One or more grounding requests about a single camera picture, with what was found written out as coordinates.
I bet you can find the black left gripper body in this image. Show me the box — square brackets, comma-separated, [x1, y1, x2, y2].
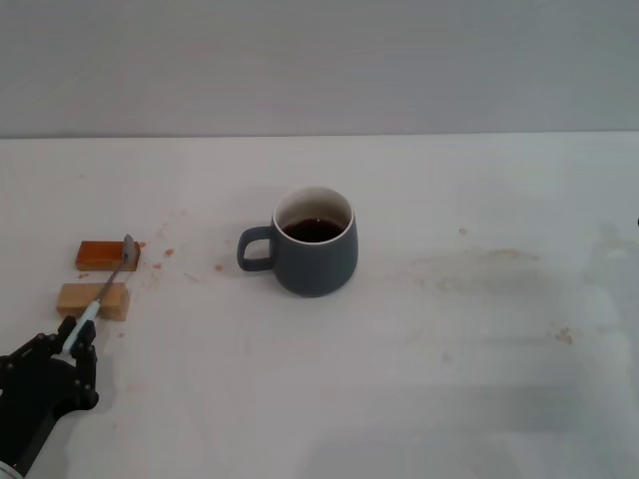
[0, 354, 85, 469]

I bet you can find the grey ceramic coffee cup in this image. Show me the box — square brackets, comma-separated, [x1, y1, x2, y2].
[237, 186, 359, 298]

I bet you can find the dark orange wooden block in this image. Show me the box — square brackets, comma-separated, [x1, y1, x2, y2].
[75, 240, 142, 272]

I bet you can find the light tan wooden block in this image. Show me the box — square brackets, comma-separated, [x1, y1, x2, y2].
[55, 281, 131, 321]

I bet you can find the light blue handled spoon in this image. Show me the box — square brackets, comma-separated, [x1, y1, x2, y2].
[59, 234, 135, 356]

